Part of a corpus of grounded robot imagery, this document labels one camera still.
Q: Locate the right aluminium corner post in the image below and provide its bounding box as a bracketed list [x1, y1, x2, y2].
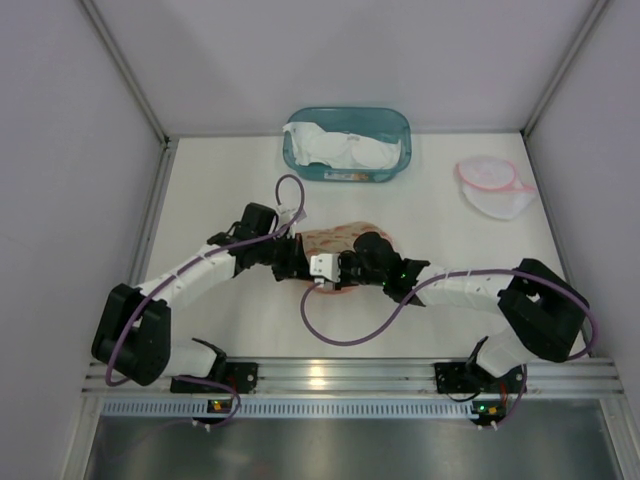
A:
[520, 0, 614, 142]

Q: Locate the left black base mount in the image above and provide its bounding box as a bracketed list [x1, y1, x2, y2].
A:
[170, 360, 259, 394]

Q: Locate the floral pink laundry bag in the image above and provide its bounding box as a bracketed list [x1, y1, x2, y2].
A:
[294, 221, 395, 274]

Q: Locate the white bra in bin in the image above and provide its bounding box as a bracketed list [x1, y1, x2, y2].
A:
[283, 122, 402, 170]

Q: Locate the left aluminium corner post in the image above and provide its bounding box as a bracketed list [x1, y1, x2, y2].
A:
[76, 0, 169, 145]

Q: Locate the teal plastic bin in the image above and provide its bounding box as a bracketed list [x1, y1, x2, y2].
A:
[282, 107, 413, 183]

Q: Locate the purple cable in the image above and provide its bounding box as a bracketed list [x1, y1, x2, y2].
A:
[105, 174, 308, 431]
[302, 268, 601, 429]

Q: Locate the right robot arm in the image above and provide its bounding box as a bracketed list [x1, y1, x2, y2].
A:
[338, 232, 588, 378]

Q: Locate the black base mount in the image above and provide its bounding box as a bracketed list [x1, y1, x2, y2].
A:
[434, 361, 525, 396]
[170, 360, 259, 394]

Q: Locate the aluminium front rail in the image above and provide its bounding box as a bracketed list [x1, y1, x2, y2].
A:
[82, 355, 624, 399]

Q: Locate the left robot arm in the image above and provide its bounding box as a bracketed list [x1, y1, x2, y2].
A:
[91, 203, 309, 386]

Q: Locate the small white mesh laundry bag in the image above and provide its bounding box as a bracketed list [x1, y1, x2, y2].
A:
[455, 156, 537, 221]

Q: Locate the aluminium corner post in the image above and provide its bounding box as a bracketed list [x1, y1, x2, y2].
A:
[76, 0, 169, 145]
[520, 0, 614, 142]

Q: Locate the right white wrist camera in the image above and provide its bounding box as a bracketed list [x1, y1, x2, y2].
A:
[309, 253, 340, 290]

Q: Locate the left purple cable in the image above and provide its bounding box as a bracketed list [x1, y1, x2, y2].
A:
[105, 174, 308, 431]

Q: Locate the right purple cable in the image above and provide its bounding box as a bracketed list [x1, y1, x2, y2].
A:
[302, 268, 601, 429]

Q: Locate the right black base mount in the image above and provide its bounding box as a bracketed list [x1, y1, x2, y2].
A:
[434, 361, 525, 396]

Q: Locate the perforated cable duct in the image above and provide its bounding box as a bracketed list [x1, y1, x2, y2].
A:
[101, 398, 504, 420]

